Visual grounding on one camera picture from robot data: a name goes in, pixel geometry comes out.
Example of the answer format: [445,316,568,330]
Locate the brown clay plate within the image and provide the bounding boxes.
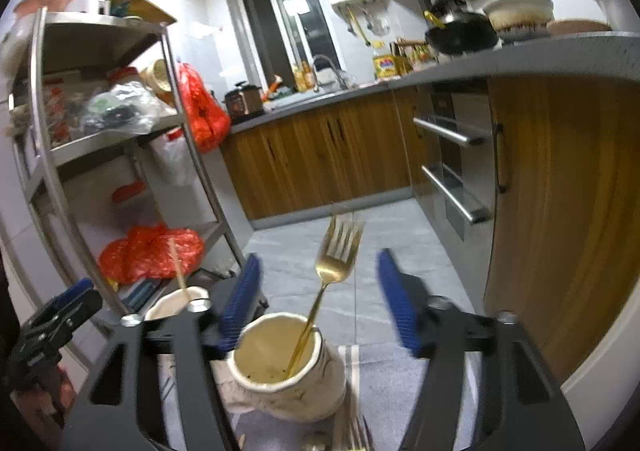
[545,18,613,37]

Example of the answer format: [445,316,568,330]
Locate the metal sink faucet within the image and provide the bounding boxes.
[312,54,348,89]

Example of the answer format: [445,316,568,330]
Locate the built-in steel oven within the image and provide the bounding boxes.
[412,81,501,242]

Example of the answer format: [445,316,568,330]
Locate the crumpled red plastic bag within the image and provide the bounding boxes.
[97,224,206,286]

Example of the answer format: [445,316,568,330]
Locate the gold metal fork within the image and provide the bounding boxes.
[286,214,366,379]

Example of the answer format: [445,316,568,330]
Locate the white ceramic utensil jar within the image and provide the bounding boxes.
[144,286,210,323]
[220,312,348,423]

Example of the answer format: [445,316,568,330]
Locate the copper bowl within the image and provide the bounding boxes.
[12,0,81,17]

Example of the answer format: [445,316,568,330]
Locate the white plastic bag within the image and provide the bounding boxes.
[150,128,198,187]

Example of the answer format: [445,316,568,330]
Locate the wooden lower cabinets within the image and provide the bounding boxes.
[220,84,426,222]

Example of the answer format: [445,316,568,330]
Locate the small red package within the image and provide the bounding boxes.
[111,180,147,204]

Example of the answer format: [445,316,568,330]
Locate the hanging red plastic bag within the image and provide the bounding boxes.
[175,62,232,154]

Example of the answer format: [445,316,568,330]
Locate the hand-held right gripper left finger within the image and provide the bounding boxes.
[60,253,266,451]

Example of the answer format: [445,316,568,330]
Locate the clear plastic bag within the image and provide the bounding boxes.
[80,81,176,137]

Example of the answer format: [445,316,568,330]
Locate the kitchen window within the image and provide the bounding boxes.
[235,0,341,82]

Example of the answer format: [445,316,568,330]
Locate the condiment bottles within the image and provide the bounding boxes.
[392,38,438,72]

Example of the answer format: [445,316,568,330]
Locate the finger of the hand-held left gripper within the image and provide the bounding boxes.
[19,277,104,348]

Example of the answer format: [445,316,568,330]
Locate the black wok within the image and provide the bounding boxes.
[424,14,501,56]

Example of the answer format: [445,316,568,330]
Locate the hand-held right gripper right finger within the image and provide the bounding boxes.
[376,248,586,451]

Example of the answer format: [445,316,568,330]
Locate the person's left forearm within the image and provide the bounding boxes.
[10,366,77,428]

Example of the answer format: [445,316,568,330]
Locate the metal shelf rack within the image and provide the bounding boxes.
[0,6,256,327]

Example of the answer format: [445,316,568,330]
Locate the dark red rice cooker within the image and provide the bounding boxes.
[222,81,266,124]

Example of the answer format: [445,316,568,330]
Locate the white casserole pot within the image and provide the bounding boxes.
[482,0,556,42]

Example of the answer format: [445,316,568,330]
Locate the wooden chopstick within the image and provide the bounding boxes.
[167,237,190,307]

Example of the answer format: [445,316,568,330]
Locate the cardboard box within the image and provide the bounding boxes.
[105,0,178,27]

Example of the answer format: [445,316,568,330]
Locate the yellow liquid bottles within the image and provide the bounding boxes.
[292,60,318,93]

